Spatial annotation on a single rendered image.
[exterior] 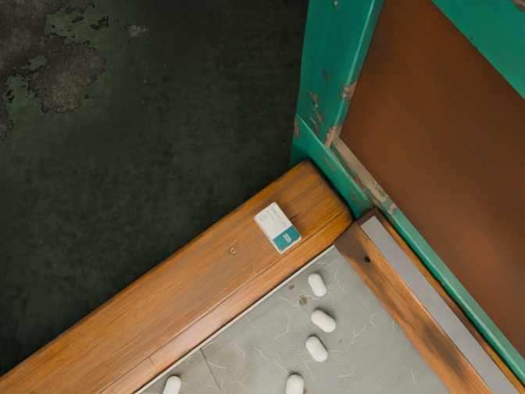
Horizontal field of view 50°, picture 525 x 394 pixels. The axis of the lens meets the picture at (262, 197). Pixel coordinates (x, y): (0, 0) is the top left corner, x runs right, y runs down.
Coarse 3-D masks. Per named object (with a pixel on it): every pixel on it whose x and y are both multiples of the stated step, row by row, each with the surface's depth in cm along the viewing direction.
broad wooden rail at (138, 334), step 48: (288, 192) 78; (336, 192) 79; (192, 240) 77; (240, 240) 77; (144, 288) 75; (192, 288) 75; (240, 288) 75; (96, 336) 74; (144, 336) 74; (192, 336) 75; (0, 384) 72; (48, 384) 72; (96, 384) 72; (144, 384) 74
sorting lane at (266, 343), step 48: (288, 288) 77; (336, 288) 77; (240, 336) 76; (288, 336) 76; (336, 336) 76; (384, 336) 76; (192, 384) 74; (240, 384) 74; (336, 384) 74; (384, 384) 74; (432, 384) 74
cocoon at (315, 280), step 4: (312, 276) 76; (316, 276) 76; (308, 280) 77; (312, 280) 76; (316, 280) 76; (320, 280) 76; (312, 284) 76; (316, 284) 76; (320, 284) 76; (312, 288) 76; (316, 288) 76; (320, 288) 76; (324, 288) 76; (316, 292) 76; (320, 292) 76; (324, 292) 76
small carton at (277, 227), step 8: (272, 208) 76; (256, 216) 75; (264, 216) 75; (272, 216) 75; (280, 216) 75; (264, 224) 75; (272, 224) 75; (280, 224) 75; (288, 224) 75; (264, 232) 76; (272, 232) 75; (280, 232) 75; (288, 232) 75; (296, 232) 75; (272, 240) 75; (280, 240) 75; (288, 240) 75; (296, 240) 75; (280, 248) 74; (288, 248) 76
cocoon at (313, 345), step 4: (308, 340) 74; (312, 340) 74; (316, 340) 74; (308, 344) 74; (312, 344) 74; (316, 344) 74; (320, 344) 74; (308, 348) 74; (312, 348) 74; (316, 348) 73; (320, 348) 74; (312, 352) 74; (316, 352) 73; (320, 352) 73; (324, 352) 74; (312, 356) 74; (316, 356) 73; (320, 356) 73; (324, 356) 73; (316, 360) 74; (320, 360) 73
